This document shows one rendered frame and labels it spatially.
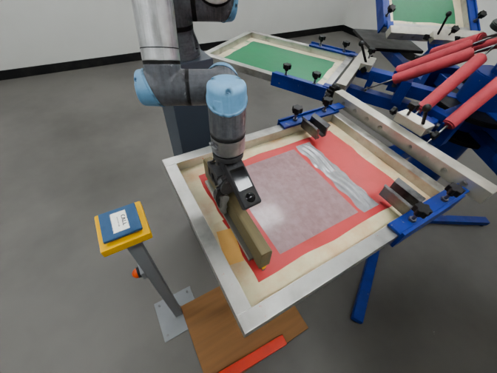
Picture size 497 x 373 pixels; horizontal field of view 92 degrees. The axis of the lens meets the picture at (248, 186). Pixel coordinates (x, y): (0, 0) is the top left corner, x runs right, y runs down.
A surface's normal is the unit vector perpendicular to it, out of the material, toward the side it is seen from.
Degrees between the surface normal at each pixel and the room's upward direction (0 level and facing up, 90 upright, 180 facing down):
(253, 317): 0
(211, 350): 0
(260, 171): 0
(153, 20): 68
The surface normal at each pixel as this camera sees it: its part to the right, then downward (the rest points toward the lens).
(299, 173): 0.05, -0.66
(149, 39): -0.11, 0.44
